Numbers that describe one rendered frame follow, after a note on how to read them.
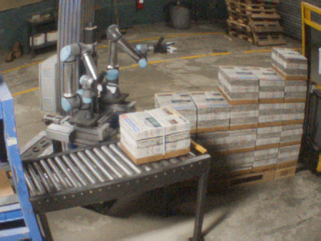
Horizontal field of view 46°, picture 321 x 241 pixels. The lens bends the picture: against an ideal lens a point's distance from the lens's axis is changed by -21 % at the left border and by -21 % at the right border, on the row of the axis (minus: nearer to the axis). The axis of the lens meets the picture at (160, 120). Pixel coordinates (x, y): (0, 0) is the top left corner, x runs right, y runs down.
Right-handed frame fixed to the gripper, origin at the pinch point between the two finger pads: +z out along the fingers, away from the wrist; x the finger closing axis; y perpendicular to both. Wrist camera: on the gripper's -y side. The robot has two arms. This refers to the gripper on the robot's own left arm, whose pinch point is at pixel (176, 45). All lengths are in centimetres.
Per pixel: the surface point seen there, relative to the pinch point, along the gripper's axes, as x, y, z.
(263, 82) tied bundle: 43, 14, 73
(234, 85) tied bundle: 46, 17, 44
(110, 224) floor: 111, 110, -63
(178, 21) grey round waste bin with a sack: -643, 191, 75
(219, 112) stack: 50, 40, 31
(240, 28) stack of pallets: -569, 173, 217
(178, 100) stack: 36, 36, -1
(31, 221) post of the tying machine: 208, 17, -105
